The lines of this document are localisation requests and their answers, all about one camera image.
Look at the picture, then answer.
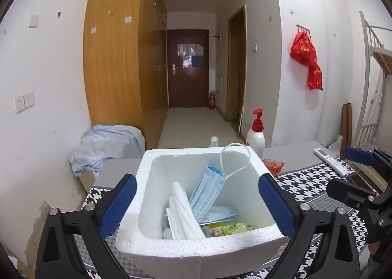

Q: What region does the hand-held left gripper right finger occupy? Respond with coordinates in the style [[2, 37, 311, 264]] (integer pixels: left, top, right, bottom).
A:
[[258, 173, 361, 279]]

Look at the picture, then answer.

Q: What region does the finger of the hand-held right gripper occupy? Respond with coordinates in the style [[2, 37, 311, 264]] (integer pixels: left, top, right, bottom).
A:
[[326, 179, 383, 215], [343, 146, 392, 174]]

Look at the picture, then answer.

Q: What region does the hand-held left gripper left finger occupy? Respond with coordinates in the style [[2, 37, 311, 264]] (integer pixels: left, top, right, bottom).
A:
[[35, 173, 137, 279]]

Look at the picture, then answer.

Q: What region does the green pink packet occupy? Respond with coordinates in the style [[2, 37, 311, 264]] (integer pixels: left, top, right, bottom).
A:
[[200, 222, 252, 237]]

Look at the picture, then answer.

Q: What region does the white face mask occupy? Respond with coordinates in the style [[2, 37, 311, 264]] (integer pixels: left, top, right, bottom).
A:
[[165, 181, 206, 240]]

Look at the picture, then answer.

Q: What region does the blue face mask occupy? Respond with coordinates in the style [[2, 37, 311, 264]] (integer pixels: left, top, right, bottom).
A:
[[188, 143, 256, 225]]

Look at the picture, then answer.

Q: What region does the white foam box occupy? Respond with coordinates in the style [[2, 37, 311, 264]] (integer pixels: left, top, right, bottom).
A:
[[115, 146, 291, 279]]

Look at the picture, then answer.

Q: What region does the white plastic bag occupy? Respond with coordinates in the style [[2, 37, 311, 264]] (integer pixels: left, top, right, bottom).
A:
[[327, 135, 343, 152]]

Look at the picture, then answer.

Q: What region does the white remote control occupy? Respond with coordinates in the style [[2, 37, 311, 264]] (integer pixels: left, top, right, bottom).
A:
[[314, 148, 356, 177]]

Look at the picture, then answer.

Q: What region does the wooden board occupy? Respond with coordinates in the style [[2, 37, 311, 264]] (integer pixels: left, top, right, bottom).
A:
[[342, 103, 353, 157]]

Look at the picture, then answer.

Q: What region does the houndstooth table cloth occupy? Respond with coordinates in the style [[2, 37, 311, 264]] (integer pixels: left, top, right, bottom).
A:
[[81, 163, 392, 279]]

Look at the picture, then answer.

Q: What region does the red snack packet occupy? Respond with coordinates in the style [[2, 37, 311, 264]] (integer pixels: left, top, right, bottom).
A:
[[262, 158, 285, 177]]

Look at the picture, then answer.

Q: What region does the light blue cloth pile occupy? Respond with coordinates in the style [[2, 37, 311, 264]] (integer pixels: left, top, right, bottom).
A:
[[69, 124, 144, 177]]

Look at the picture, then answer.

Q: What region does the white red pump bottle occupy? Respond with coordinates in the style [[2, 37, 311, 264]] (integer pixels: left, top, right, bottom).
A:
[[246, 109, 266, 160]]

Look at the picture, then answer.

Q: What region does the red hanging bag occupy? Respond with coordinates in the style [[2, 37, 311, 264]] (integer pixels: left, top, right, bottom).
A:
[[290, 32, 323, 91]]

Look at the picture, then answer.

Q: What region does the wooden side door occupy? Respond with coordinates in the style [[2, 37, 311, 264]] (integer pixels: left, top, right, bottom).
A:
[[227, 6, 247, 139]]

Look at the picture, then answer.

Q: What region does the dark brown entry door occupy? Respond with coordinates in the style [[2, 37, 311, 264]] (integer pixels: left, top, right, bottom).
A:
[[167, 29, 210, 109]]

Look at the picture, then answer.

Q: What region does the wooden wardrobe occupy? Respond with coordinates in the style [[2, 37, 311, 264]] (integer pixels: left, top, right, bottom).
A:
[[83, 0, 169, 151]]

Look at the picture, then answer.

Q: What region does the grey notice sheet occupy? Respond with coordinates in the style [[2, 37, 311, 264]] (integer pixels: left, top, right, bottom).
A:
[[177, 43, 196, 56]]

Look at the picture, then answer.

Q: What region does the white metal bed frame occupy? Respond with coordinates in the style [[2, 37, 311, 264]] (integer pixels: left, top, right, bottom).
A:
[[352, 11, 392, 151]]

